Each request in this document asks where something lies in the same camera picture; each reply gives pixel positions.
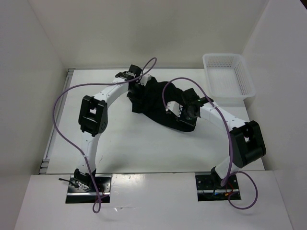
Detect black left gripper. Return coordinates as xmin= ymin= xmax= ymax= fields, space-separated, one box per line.
xmin=126 ymin=80 xmax=150 ymax=104

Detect black shorts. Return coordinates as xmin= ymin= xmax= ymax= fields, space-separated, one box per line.
xmin=127 ymin=77 xmax=195 ymax=132

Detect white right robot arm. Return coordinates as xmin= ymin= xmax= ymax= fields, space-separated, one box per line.
xmin=166 ymin=88 xmax=266 ymax=188

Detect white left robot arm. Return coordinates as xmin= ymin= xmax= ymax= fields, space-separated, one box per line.
xmin=74 ymin=65 xmax=142 ymax=192

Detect white plastic basket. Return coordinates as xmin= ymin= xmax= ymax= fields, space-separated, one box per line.
xmin=202 ymin=53 xmax=256 ymax=100

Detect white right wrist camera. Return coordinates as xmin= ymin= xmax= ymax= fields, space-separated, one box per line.
xmin=165 ymin=101 xmax=183 ymax=117

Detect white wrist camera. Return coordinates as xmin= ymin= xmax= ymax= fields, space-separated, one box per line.
xmin=138 ymin=74 xmax=152 ymax=86
xmin=165 ymin=101 xmax=183 ymax=117

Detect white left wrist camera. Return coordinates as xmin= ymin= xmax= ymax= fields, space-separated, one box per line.
xmin=138 ymin=74 xmax=152 ymax=86

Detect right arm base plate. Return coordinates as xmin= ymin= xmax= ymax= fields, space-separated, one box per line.
xmin=195 ymin=173 xmax=241 ymax=202

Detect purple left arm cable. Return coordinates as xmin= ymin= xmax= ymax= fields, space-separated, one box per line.
xmin=53 ymin=57 xmax=158 ymax=214

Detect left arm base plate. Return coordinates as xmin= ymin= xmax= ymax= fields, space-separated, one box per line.
xmin=65 ymin=174 xmax=112 ymax=204

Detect aluminium table edge rail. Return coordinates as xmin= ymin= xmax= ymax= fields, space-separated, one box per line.
xmin=38 ymin=69 xmax=75 ymax=175

